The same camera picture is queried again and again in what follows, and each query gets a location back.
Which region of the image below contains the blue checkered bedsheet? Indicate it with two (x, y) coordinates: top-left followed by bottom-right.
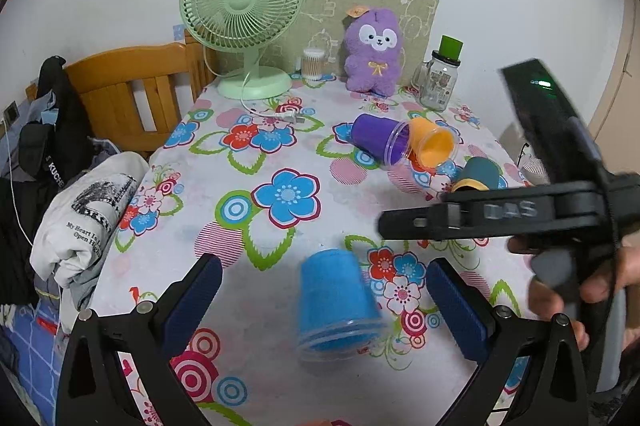
(1, 305), (62, 425)

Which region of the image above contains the patterned green foam board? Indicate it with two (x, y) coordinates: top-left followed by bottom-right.
(260, 0), (439, 82)

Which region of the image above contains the right hand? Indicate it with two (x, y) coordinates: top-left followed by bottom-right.
(527, 238), (640, 354)

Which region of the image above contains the floral tablecloth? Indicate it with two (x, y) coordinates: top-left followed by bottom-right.
(91, 80), (530, 425)

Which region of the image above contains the purple plush toy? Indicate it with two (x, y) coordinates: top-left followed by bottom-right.
(344, 6), (402, 97)

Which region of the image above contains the orange plastic cup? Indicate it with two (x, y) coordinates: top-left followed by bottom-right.
(408, 117), (458, 169)

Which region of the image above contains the white charging cable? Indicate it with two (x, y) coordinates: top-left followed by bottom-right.
(3, 117), (35, 248)

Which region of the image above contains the white printed t-shirt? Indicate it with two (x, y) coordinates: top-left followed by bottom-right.
(29, 152), (149, 288)

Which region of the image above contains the blue plastic cup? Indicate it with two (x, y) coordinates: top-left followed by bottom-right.
(297, 249), (387, 362)

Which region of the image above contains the white fan power cable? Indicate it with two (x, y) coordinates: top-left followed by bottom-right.
(202, 47), (306, 126)

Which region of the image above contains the green desk fan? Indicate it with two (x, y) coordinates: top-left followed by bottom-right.
(179, 0), (303, 102)

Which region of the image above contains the purple plastic cup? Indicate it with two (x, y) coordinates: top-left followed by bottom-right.
(350, 114), (409, 166)

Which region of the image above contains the wall power socket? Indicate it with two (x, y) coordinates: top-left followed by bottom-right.
(3, 102), (20, 126)

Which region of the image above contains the dark teal yellow cup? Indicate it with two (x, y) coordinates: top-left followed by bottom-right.
(451, 156), (501, 193)

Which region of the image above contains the cotton swab container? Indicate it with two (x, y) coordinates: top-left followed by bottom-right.
(300, 48), (326, 81)

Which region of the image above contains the glass jar green lid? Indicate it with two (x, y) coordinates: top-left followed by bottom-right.
(411, 36), (463, 112)

